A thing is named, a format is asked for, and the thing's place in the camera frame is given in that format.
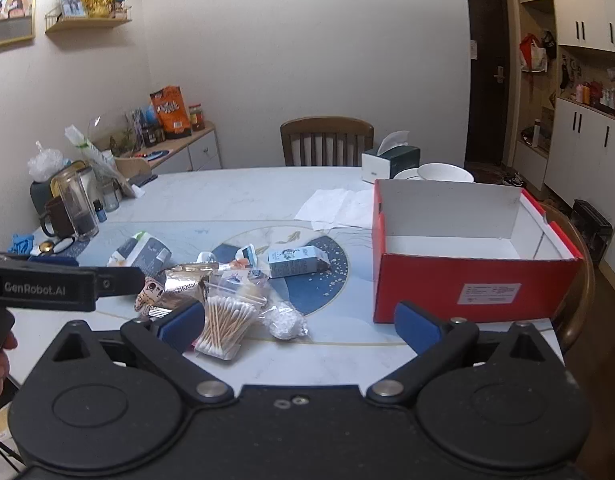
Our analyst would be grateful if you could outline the cotton swabs zip bag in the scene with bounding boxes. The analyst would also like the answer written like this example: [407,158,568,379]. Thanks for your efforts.
[194,281,268,361]

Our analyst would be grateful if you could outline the clear wrapped package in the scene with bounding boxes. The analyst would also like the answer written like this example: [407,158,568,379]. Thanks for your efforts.
[65,125,139,199]

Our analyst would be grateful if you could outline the black plastic crate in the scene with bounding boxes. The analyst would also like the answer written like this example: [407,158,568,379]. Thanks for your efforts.
[570,200,613,262]

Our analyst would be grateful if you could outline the small blue white sachet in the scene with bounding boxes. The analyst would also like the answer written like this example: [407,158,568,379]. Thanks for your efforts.
[235,244,259,269]

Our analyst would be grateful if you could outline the small teal carton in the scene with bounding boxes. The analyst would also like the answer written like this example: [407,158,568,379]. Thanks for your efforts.
[268,246,333,280]

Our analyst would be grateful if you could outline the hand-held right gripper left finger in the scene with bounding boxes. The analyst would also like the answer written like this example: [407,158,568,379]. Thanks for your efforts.
[38,300,234,405]

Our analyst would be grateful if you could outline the white paper tissues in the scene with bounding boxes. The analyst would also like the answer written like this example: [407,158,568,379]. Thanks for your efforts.
[294,188,376,231]

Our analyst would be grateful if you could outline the dark wooden door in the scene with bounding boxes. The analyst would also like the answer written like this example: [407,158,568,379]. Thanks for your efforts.
[464,0,511,169]

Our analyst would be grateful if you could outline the white plastic bag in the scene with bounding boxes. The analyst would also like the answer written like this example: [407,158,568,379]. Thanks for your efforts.
[262,307,309,342]

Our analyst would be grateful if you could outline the red hanging bag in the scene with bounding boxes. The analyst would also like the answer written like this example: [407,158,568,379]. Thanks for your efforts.
[519,33,549,74]

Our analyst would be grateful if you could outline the wooden curved-back chair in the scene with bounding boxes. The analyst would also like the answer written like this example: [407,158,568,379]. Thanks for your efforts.
[540,202,596,356]

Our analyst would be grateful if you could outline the gold foil snack packet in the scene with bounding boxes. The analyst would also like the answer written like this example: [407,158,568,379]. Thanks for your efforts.
[160,262,221,312]

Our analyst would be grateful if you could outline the clear crumpled plastic bag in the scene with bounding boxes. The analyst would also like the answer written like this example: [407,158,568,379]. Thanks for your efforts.
[28,141,69,182]

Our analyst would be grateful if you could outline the white wooden sideboard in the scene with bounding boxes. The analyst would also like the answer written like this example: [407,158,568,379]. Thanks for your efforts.
[112,122,223,175]

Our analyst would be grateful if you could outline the glass jar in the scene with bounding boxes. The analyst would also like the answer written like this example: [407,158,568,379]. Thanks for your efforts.
[52,166,100,240]

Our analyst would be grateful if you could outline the dark green tissue box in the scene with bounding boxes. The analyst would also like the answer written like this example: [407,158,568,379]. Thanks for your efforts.
[361,131,421,184]

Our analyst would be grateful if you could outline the wooden wall shelf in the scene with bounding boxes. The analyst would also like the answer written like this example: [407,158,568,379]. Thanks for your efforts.
[45,7,133,35]

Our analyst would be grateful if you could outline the orange snack bag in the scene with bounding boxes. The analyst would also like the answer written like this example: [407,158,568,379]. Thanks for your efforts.
[150,85,193,140]

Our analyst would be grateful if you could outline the wooden slatted chair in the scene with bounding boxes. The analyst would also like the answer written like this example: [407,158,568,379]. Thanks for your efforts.
[280,116,375,168]

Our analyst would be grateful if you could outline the white bowl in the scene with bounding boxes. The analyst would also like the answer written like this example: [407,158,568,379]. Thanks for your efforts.
[417,162,475,184]

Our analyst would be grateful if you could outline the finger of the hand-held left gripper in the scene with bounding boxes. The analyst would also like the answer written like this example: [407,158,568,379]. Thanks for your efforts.
[0,252,147,312]

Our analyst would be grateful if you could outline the red cardboard box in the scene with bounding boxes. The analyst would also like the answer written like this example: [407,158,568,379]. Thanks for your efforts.
[372,178,585,325]

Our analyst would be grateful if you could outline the blue cloth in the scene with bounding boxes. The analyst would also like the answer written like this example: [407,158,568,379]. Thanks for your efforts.
[8,233,35,255]

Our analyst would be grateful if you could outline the brown mug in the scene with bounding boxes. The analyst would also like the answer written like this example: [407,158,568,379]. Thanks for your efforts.
[39,195,76,240]

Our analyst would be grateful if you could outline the white wall cabinets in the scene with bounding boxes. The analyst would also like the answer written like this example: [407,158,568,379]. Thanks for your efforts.
[512,0,615,281]

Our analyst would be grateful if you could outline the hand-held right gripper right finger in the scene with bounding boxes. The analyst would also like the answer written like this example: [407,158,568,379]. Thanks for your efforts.
[366,301,563,404]

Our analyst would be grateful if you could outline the dark blue white pouch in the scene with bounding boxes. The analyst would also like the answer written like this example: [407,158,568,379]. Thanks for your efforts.
[106,231,171,274]

